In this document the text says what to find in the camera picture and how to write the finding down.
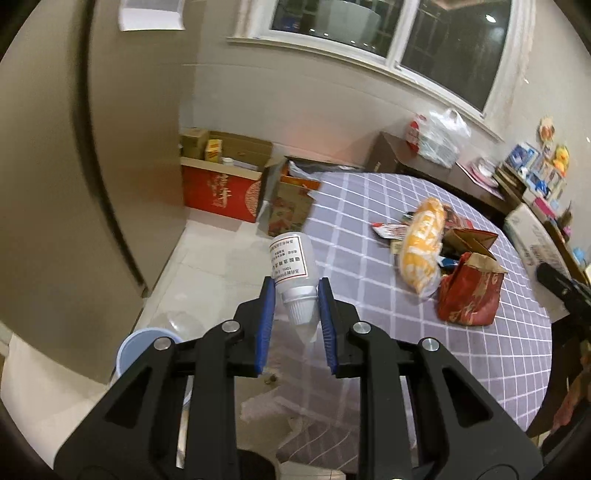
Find beige refrigerator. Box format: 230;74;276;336
0;0;188;385

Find pink plates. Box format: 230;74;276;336
468;157;502;184

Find brown cardboard piece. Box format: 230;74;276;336
443;227;500;260

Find small brown cardboard box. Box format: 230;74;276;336
180;128;209;160

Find white cardboard box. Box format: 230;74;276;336
503;203;571;319

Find yellow snack bag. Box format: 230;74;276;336
399;198;447;296

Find dark wooden chair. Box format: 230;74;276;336
526;314;591;455

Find red snack wrapper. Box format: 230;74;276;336
372;220;410;241
443;208;474;230

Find red cardboard box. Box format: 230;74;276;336
180;131;279;224

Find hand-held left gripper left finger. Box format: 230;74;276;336
54;276;278;480

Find white plastic bag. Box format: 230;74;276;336
418;108;472;168

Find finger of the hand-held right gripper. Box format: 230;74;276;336
536;263;591;324

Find stack of blue boxes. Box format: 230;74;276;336
505;142;570;205

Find brown printed cardboard box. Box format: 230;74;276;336
268;157;322;238

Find grey checked tablecloth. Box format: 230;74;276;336
235;172;553;462

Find yellow plush toy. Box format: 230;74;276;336
551;144;571;174

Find dark wooden cabinet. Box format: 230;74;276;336
365;131;514;228

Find white plastic bottle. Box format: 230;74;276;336
269;232;319;325

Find red paper bag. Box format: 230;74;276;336
437;252;508;328

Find light blue trash bin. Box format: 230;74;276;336
115;327;195;408

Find red and white packet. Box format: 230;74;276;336
405;115;428;149

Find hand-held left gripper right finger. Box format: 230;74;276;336
318;276;542;480

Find grey plastic bag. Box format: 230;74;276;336
288;160;320;179

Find white framed window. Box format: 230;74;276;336
228;0;532;140

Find white appliance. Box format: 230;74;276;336
117;0;185;32

